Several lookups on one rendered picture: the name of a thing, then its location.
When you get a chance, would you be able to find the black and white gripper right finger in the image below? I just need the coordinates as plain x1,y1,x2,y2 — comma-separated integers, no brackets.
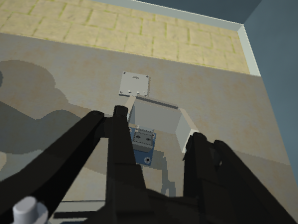
175,108,298,224

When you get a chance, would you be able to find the grey rectangular block with slot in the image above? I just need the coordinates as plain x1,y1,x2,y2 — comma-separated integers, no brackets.
129,94,182,134

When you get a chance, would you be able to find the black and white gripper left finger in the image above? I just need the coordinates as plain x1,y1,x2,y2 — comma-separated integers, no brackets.
0,95,158,224

